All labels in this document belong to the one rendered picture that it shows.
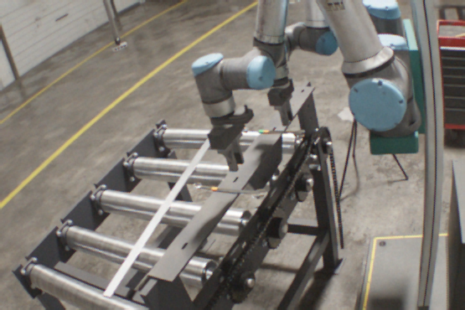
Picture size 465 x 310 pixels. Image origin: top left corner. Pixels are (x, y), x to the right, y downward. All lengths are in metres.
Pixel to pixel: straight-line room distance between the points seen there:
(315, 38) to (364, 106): 0.49
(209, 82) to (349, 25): 0.44
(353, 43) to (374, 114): 0.18
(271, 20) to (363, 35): 0.32
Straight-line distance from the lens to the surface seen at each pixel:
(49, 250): 2.20
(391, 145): 1.33
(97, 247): 2.00
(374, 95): 1.07
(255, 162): 1.63
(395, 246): 2.40
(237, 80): 1.22
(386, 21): 1.69
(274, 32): 1.29
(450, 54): 3.40
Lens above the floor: 2.01
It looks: 30 degrees down
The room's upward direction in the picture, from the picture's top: 17 degrees counter-clockwise
